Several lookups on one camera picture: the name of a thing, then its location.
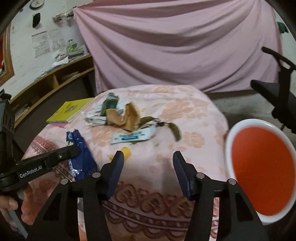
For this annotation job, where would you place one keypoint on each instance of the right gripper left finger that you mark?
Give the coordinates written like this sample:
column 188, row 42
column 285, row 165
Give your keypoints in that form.
column 58, row 218

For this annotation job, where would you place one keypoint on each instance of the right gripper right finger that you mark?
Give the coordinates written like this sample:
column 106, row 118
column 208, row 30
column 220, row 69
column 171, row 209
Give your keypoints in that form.
column 238, row 219

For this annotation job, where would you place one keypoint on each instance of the blue snack wrapper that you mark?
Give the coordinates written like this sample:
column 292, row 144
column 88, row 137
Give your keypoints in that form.
column 83, row 165

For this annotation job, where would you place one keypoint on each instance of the yellow small box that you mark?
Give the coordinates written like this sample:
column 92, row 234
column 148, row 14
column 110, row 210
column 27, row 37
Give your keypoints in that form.
column 126, row 152

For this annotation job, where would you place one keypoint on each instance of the white wrapper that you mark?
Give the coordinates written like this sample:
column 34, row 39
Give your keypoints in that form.
column 94, row 118

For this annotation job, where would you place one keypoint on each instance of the green torn packet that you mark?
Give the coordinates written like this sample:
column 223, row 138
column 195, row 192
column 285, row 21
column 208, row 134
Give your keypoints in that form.
column 110, row 103

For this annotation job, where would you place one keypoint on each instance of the brown paper scrap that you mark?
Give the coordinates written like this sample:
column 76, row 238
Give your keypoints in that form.
column 128, row 121

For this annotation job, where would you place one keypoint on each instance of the white sachet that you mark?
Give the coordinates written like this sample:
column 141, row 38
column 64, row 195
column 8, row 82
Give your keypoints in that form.
column 142, row 134

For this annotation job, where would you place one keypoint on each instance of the red plastic trash bin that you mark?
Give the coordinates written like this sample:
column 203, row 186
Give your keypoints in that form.
column 261, row 158

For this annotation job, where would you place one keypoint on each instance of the person's left hand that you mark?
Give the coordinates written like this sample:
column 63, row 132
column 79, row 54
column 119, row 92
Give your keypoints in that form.
column 28, row 208

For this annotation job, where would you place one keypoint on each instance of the pink book under stack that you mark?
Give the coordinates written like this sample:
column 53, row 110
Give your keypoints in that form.
column 60, row 125

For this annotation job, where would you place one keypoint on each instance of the wooden shelf unit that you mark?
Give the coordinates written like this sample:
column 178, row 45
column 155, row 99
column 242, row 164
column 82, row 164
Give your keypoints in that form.
column 44, row 87

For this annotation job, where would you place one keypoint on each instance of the yellow book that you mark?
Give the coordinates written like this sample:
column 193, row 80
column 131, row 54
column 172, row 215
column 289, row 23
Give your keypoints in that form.
column 67, row 111

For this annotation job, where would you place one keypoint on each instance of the papers pile on shelf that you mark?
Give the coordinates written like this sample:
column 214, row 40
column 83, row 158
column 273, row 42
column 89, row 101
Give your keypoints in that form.
column 62, row 57

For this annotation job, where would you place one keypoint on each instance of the black office chair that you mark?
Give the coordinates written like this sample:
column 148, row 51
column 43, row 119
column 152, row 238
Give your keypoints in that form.
column 278, row 94

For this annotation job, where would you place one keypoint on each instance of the floral pink tablecloth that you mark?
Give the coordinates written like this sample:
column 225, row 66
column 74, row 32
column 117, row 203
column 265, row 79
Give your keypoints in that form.
column 148, row 203

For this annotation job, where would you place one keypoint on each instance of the green glass jar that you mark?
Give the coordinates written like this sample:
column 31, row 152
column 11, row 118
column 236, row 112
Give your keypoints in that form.
column 71, row 47

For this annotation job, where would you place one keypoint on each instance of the pink hanging sheet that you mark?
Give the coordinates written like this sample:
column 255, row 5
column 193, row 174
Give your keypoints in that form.
column 215, row 46

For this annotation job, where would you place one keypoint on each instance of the wooden picture frame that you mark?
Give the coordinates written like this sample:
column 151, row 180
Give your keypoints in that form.
column 7, row 71

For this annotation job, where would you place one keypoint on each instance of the wall calendar paper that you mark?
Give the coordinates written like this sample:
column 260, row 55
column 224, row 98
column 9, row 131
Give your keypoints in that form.
column 40, row 44

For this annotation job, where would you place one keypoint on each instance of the black object on wall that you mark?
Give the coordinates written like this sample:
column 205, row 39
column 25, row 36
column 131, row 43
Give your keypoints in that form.
column 36, row 20

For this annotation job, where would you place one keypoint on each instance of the wire rack on wall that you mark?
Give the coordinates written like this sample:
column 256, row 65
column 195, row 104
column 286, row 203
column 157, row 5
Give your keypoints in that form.
column 63, row 16

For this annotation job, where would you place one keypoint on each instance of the round wall clock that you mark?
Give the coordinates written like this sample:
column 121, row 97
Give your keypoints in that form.
column 36, row 4

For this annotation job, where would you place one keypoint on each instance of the green cloth on wall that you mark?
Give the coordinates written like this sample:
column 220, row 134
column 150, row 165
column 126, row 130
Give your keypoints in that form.
column 282, row 28

